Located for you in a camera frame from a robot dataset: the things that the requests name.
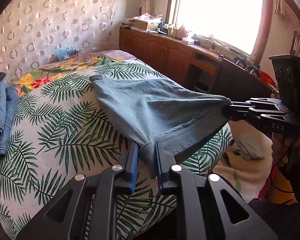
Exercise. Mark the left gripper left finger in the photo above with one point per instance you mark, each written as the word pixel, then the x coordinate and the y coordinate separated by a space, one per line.
pixel 86 206

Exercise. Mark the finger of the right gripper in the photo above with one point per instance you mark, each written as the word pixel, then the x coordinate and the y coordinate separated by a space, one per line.
pixel 258 103
pixel 252 116

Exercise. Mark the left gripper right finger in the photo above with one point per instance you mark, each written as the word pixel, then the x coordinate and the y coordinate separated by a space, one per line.
pixel 207 207

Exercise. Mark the grey-blue pants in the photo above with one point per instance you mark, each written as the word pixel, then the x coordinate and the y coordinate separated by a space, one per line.
pixel 160 110

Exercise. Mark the dark chair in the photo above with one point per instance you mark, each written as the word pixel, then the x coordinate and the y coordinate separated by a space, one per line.
pixel 235 83

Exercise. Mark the wooden cabinet desk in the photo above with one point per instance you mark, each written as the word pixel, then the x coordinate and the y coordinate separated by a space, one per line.
pixel 191 66

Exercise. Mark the palm leaf bedspread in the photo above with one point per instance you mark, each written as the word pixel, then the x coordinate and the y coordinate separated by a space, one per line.
pixel 60 130

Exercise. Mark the folded blue jeans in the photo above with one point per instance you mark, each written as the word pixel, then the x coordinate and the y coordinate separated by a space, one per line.
pixel 8 108

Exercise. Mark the cardboard box on desk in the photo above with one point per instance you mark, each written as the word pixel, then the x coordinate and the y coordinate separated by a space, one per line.
pixel 145 25

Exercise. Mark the floral blanket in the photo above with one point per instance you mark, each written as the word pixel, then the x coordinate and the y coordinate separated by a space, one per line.
pixel 54 71

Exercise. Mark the blue tissue box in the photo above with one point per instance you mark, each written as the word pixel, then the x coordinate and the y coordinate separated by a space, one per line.
pixel 66 54

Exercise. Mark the sheer circle-pattern curtain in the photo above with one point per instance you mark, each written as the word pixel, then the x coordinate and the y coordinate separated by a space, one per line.
pixel 33 31

